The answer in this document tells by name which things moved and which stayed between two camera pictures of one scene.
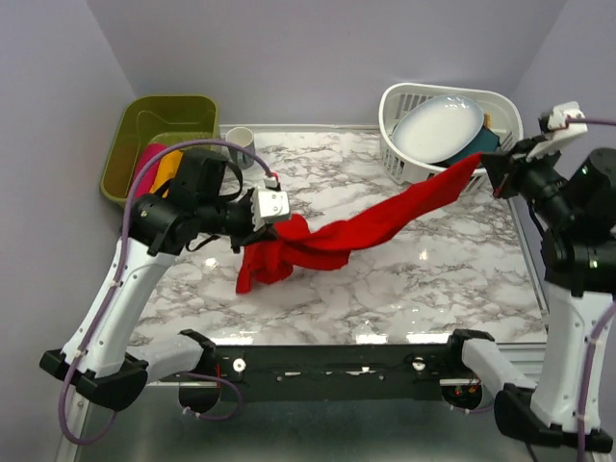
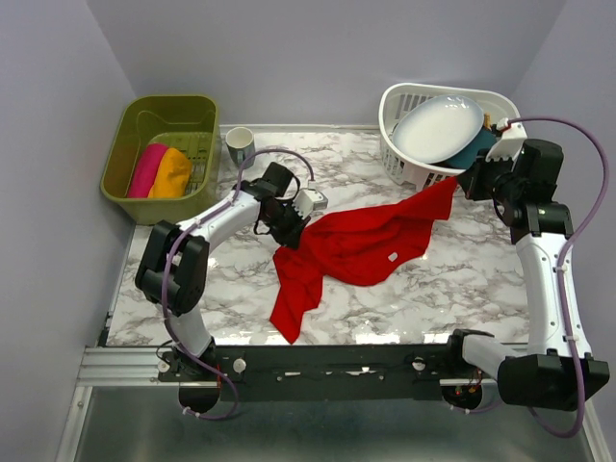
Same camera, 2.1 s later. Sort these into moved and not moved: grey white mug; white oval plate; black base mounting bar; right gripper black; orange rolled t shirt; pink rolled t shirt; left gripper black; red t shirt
Moved: left gripper black; right gripper black; red t shirt
Not moved: black base mounting bar; white oval plate; pink rolled t shirt; grey white mug; orange rolled t shirt
